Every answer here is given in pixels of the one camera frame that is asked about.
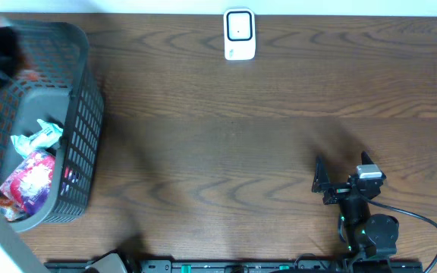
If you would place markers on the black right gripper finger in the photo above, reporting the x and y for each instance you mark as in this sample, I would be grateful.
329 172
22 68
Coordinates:
365 159
321 180

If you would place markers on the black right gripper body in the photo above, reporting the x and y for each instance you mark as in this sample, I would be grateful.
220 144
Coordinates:
337 191

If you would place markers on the teal white snack packet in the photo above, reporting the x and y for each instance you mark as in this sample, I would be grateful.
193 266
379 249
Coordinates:
49 135

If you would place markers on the red blue snack packet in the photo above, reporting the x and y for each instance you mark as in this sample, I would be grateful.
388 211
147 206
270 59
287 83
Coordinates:
28 186

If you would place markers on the small orange snack packet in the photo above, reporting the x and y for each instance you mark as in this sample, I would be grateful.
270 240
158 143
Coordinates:
10 210

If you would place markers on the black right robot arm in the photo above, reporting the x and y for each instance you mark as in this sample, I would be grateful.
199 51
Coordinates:
368 237

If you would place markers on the dark grey plastic basket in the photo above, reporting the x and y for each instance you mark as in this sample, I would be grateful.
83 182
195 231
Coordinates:
65 94

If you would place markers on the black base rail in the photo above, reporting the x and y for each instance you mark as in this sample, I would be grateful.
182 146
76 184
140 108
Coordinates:
304 265

